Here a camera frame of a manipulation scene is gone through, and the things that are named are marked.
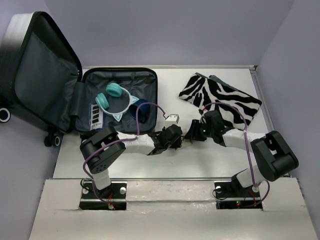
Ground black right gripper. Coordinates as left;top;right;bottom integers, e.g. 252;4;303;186
183;119;214;142

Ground zebra striped plush blanket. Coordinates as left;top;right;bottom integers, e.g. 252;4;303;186
178;72;262;130

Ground dark blue ceramic mug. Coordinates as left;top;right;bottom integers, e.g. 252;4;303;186
128;99;151;123

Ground teal cat ear headphones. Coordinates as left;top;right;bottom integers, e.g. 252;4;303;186
95;83;139;122

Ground bobby pin card pack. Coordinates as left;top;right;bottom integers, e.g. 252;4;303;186
89;104;104;131

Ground small space print suitcase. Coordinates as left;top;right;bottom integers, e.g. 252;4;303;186
0;11;157;147

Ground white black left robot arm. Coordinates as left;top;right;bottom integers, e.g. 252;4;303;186
79;124;183;198

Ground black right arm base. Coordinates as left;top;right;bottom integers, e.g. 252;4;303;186
212;176;263;210

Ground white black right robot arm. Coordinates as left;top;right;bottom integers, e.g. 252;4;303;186
184;110;299;196

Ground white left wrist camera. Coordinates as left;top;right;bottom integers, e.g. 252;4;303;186
164;114;180;128

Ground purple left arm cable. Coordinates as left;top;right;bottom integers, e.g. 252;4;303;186
82;102;168;201

